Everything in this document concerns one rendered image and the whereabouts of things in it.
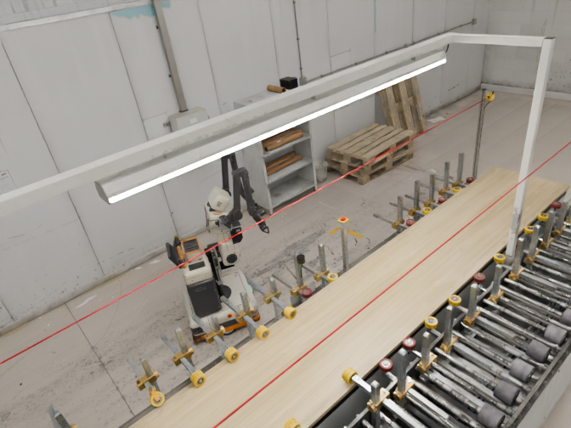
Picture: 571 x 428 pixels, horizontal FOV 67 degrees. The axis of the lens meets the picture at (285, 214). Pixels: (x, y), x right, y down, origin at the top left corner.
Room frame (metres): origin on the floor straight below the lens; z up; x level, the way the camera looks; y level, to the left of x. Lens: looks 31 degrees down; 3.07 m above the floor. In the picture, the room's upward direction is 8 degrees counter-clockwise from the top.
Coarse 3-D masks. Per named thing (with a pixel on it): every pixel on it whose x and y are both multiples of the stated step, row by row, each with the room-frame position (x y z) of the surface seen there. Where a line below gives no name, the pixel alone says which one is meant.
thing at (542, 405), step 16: (544, 272) 2.59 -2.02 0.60; (480, 304) 2.17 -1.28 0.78; (512, 320) 2.15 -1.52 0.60; (480, 336) 2.02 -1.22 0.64; (496, 336) 1.97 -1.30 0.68; (432, 352) 1.83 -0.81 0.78; (480, 352) 1.91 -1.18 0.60; (496, 352) 1.81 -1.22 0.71; (560, 352) 1.65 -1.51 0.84; (432, 368) 1.76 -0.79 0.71; (448, 368) 1.75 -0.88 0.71; (480, 368) 1.80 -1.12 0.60; (496, 368) 1.70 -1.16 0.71; (560, 368) 1.68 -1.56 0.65; (432, 384) 1.67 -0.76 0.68; (448, 384) 1.64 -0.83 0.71; (480, 384) 1.60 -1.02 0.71; (528, 384) 1.56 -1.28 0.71; (560, 384) 1.76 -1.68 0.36; (448, 400) 1.53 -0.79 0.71; (480, 400) 1.50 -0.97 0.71; (528, 400) 1.38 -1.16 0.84; (544, 400) 1.58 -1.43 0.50; (368, 416) 1.45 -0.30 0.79; (416, 416) 1.46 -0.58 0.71; (512, 416) 1.31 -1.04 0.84; (528, 416) 1.43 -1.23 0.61; (544, 416) 1.66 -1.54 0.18
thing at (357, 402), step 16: (560, 208) 3.35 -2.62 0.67; (528, 240) 2.96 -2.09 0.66; (480, 272) 2.46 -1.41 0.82; (464, 288) 2.33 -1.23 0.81; (448, 304) 2.20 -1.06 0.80; (464, 304) 2.35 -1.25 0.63; (416, 336) 1.98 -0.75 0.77; (432, 336) 2.10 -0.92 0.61; (368, 384) 1.69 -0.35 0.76; (384, 384) 1.78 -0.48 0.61; (352, 400) 1.60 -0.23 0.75; (368, 400) 1.68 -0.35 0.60; (336, 416) 1.52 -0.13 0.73; (352, 416) 1.59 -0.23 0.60
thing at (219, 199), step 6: (216, 192) 3.33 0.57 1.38; (222, 192) 3.35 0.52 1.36; (210, 198) 3.35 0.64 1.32; (216, 198) 3.26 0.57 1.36; (222, 198) 3.26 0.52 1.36; (228, 198) 3.29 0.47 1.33; (210, 204) 3.29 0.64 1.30; (216, 204) 3.24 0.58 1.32; (222, 204) 3.25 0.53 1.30; (228, 204) 3.27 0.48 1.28; (216, 210) 3.25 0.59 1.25; (222, 210) 3.25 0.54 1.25
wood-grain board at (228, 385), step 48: (480, 192) 3.48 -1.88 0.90; (528, 192) 3.36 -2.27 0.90; (432, 240) 2.83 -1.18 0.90; (480, 240) 2.74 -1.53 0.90; (336, 288) 2.43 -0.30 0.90; (384, 288) 2.35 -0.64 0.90; (432, 288) 2.28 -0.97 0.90; (288, 336) 2.03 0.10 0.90; (336, 336) 1.97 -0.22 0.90; (384, 336) 1.91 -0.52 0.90; (192, 384) 1.76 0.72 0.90; (240, 384) 1.71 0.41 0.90; (288, 384) 1.66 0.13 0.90; (336, 384) 1.61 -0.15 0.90
